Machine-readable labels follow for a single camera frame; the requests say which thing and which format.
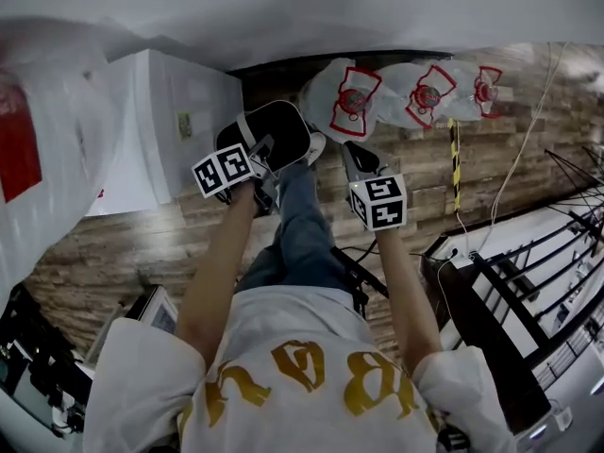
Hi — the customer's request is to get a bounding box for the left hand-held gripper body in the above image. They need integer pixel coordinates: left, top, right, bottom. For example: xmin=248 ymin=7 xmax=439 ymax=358
xmin=191 ymin=143 xmax=280 ymax=217

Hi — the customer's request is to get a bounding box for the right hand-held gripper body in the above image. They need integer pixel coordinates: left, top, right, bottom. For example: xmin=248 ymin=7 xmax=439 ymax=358
xmin=346 ymin=161 xmax=409 ymax=232

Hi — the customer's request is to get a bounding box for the person's right forearm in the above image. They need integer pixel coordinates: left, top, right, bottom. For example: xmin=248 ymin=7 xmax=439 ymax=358
xmin=375 ymin=226 xmax=445 ymax=378

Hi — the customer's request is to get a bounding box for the person's left forearm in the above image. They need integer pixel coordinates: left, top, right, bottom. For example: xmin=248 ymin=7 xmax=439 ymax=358
xmin=175 ymin=176 xmax=266 ymax=373

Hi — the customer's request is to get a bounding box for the wooden floor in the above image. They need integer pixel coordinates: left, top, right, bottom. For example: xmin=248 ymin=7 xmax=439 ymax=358
xmin=22 ymin=41 xmax=604 ymax=365

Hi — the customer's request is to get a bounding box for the person's white shoe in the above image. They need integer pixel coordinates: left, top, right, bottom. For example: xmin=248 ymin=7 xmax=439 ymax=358
xmin=305 ymin=131 xmax=327 ymax=167

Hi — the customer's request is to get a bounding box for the white plastic bag red print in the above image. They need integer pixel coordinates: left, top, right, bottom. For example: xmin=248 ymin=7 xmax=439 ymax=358
xmin=299 ymin=57 xmax=384 ymax=143
xmin=377 ymin=63 xmax=460 ymax=130
xmin=452 ymin=61 xmax=507 ymax=121

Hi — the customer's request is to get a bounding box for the white cabinet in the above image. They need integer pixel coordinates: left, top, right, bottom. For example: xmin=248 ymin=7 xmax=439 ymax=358
xmin=84 ymin=47 xmax=244 ymax=218

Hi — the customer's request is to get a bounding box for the person's blue jeans leg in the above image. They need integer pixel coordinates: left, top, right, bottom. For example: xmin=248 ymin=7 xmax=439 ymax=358
xmin=234 ymin=159 xmax=354 ymax=297

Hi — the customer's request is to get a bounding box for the yellow black striped tape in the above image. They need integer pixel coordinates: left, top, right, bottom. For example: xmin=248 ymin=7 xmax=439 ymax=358
xmin=447 ymin=117 xmax=462 ymax=214

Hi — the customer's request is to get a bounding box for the white power strip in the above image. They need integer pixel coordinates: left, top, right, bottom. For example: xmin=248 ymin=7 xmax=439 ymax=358
xmin=447 ymin=250 xmax=478 ymax=268

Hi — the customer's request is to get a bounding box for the grey laptop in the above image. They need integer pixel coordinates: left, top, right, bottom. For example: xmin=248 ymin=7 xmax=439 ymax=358
xmin=123 ymin=284 xmax=179 ymax=335

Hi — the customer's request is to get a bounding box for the large white bag red label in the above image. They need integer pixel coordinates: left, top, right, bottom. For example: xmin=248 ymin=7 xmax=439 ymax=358
xmin=0 ymin=15 xmax=138 ymax=315

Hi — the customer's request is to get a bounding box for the black metal rack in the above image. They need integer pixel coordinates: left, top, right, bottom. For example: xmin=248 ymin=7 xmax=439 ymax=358
xmin=464 ymin=143 xmax=604 ymax=395

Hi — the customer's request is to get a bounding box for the person's white printed t-shirt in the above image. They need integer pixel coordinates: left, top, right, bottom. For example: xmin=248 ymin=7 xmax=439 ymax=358
xmin=82 ymin=284 xmax=519 ymax=453

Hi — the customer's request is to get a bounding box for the black equipment stand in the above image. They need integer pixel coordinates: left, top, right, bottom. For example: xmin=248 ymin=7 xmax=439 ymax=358
xmin=0 ymin=280 xmax=95 ymax=438

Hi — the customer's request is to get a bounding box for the black folding frame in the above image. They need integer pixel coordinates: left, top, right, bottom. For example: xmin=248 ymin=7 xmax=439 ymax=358
xmin=328 ymin=244 xmax=391 ymax=321

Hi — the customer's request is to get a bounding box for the white cable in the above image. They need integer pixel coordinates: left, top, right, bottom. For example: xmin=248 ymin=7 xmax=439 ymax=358
xmin=436 ymin=41 xmax=570 ymax=329

